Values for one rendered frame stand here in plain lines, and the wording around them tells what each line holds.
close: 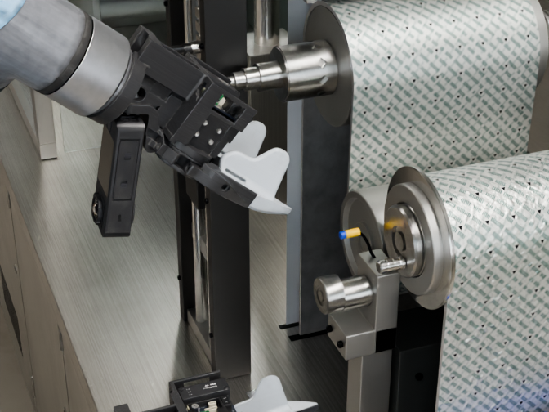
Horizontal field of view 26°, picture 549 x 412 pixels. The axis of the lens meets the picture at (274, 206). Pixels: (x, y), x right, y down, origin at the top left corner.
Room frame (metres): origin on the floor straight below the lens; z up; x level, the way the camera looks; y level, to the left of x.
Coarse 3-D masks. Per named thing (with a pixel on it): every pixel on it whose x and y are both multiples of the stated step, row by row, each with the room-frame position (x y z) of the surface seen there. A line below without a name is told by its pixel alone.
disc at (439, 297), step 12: (408, 168) 1.05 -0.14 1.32; (396, 180) 1.07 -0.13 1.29; (408, 180) 1.05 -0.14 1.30; (420, 180) 1.03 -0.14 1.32; (432, 192) 1.00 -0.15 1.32; (432, 204) 1.00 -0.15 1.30; (444, 216) 0.98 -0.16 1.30; (444, 228) 0.97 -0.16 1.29; (444, 240) 0.97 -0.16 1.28; (444, 252) 0.97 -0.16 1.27; (444, 264) 0.97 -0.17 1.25; (444, 276) 0.97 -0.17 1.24; (444, 288) 0.96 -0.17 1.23; (420, 300) 1.01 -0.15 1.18; (432, 300) 0.99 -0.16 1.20; (444, 300) 0.97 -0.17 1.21
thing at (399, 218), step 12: (396, 204) 1.03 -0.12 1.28; (396, 216) 1.03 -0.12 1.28; (408, 216) 1.01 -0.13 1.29; (384, 228) 1.05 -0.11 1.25; (396, 228) 1.03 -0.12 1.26; (408, 228) 1.00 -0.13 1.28; (420, 228) 1.00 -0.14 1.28; (396, 240) 1.02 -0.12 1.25; (408, 240) 1.00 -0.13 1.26; (420, 240) 0.99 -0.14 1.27; (396, 252) 1.02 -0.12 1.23; (408, 252) 1.00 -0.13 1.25; (420, 252) 0.99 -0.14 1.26; (408, 264) 1.00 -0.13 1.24; (420, 264) 0.99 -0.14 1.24; (408, 276) 1.00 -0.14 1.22
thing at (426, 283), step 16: (400, 192) 1.04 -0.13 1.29; (416, 192) 1.02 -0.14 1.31; (416, 208) 1.01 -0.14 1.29; (432, 208) 1.00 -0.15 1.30; (432, 224) 0.98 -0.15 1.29; (432, 240) 0.98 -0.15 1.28; (432, 256) 0.97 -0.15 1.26; (432, 272) 0.97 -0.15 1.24; (416, 288) 1.00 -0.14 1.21; (432, 288) 0.98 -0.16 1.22
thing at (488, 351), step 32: (448, 320) 0.97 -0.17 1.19; (480, 320) 0.98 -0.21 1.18; (512, 320) 1.00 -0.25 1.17; (544, 320) 1.01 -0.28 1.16; (448, 352) 0.97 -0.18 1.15; (480, 352) 0.98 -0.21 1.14; (512, 352) 1.00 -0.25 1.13; (544, 352) 1.01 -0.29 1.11; (448, 384) 0.97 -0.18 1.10; (480, 384) 0.99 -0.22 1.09; (512, 384) 1.00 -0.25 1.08; (544, 384) 1.01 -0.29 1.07
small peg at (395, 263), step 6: (390, 258) 1.00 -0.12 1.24; (396, 258) 1.00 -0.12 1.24; (402, 258) 1.00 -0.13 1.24; (378, 264) 1.00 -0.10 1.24; (384, 264) 0.99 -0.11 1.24; (390, 264) 0.99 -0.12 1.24; (396, 264) 1.00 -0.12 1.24; (402, 264) 1.00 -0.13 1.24; (378, 270) 0.99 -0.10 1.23; (384, 270) 0.99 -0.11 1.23; (390, 270) 0.99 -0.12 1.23; (396, 270) 1.00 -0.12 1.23
